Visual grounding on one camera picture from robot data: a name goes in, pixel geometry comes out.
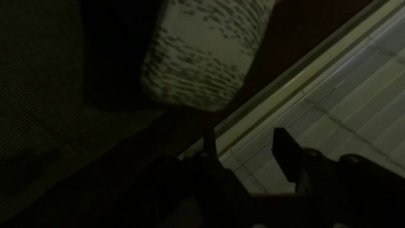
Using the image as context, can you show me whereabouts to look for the long white dotted pillow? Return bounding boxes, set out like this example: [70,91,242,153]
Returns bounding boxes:
[139,0,275,113]

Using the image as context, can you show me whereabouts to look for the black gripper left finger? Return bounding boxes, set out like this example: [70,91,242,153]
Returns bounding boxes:
[201,126,218,160]

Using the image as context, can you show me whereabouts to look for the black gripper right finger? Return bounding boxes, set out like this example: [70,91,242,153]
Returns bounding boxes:
[270,126,306,186]

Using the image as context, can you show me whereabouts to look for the white window blinds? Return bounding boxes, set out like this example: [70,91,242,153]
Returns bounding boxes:
[218,12,405,196]

